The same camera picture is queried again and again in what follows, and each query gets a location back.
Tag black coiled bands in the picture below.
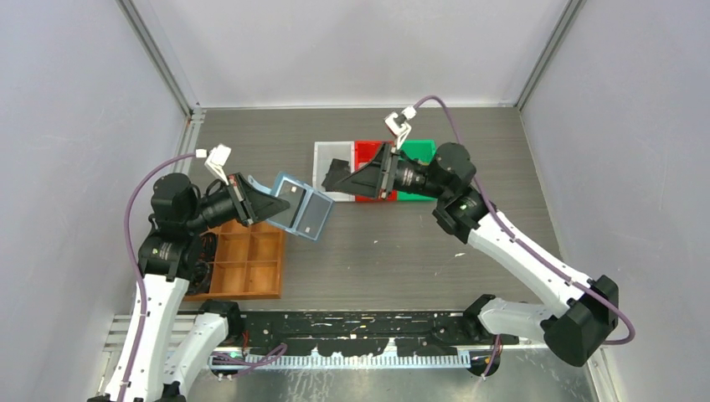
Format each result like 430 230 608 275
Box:
187 261 213 296

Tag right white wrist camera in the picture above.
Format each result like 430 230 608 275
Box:
384 106 417 153

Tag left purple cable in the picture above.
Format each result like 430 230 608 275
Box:
116 148 290 402

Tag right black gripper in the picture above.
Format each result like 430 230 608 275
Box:
332 142 449 201

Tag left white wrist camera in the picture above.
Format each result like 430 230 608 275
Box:
204 144 232 184

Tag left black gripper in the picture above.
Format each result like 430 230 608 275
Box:
184 172 289 234

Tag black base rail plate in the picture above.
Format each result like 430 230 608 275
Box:
220 311 495 358

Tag red plastic bin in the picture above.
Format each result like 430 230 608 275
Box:
355 140 398 203

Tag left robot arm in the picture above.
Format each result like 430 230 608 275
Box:
95 173 290 401

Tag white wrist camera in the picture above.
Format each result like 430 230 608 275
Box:
384 106 417 153
204 144 232 184

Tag green plastic bin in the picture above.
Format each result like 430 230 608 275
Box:
397 139 436 202

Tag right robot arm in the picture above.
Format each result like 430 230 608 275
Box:
322 142 621 367

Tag white plastic bin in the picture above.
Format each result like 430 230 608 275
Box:
312 141 355 203

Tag orange wooden divider tray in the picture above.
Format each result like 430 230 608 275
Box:
183 220 286 302

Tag black card stack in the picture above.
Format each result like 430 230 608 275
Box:
322 158 352 192

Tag small black coiled band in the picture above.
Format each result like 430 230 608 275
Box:
198 232 219 262

